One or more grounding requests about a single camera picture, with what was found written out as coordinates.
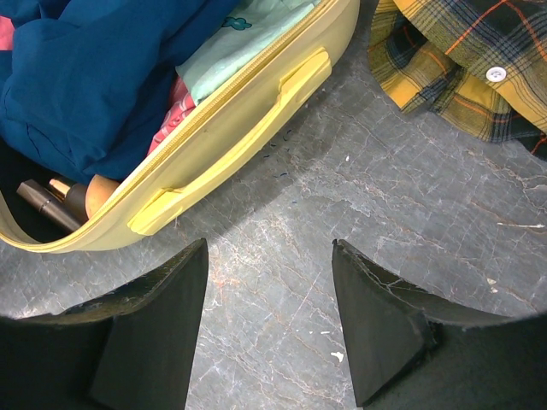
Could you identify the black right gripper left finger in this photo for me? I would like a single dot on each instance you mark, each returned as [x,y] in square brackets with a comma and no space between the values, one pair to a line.
[132,348]

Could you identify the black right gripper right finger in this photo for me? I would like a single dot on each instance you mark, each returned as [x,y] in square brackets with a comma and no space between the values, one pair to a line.
[410,349]

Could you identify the yellow suitcase with black lining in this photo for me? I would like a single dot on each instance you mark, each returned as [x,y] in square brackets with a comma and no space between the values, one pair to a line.
[218,138]

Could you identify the pink bear print garment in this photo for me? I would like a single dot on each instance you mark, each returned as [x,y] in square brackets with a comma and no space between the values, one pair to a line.
[181,105]

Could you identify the navy blue sport shirt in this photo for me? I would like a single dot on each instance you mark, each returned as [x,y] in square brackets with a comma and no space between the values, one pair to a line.
[86,84]

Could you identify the mint green printed garment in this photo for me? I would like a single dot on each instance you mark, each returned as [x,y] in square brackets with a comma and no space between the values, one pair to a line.
[249,29]

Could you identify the gold capped cosmetic bottle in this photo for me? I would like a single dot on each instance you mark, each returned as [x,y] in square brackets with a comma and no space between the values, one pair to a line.
[83,200]

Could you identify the brown cosmetic tube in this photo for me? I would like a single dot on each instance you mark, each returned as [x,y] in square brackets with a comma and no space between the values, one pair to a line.
[48,205]

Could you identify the yellow plaid shirt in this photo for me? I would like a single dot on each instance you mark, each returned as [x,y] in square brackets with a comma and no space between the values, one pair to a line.
[480,65]

